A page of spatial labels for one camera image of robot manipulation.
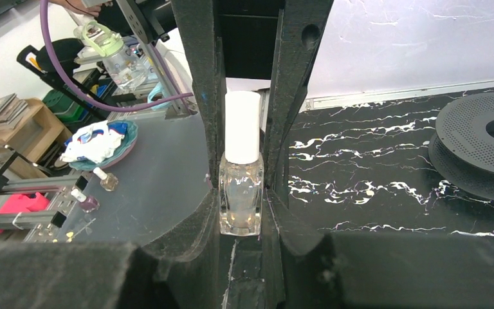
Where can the gold nail polish bottle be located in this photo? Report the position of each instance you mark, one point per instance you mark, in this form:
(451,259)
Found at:
(108,181)

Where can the wooden shelf box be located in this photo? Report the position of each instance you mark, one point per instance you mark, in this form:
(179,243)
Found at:
(33,136)

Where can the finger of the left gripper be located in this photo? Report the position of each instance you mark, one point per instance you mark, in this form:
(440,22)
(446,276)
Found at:
(300,29)
(198,25)

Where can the clear nail polish bottle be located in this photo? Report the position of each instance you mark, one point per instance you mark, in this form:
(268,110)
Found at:
(241,170)

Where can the purple nail polish bottle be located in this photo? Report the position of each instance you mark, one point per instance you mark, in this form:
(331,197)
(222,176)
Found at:
(86,203)

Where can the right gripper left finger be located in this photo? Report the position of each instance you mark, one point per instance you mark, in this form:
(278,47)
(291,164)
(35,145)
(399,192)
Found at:
(177,270)

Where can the clear green-lid water bottle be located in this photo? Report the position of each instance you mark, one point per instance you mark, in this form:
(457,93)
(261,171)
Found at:
(123,66)

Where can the grey round disc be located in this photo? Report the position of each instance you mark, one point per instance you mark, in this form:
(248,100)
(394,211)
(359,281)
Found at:
(462,148)

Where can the red object on rail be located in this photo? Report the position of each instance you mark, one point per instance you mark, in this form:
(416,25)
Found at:
(18,204)

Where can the teal plate with cloth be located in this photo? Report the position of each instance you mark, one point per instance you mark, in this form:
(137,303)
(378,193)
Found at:
(100,145)

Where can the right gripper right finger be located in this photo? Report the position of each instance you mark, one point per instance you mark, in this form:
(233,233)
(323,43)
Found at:
(304,268)

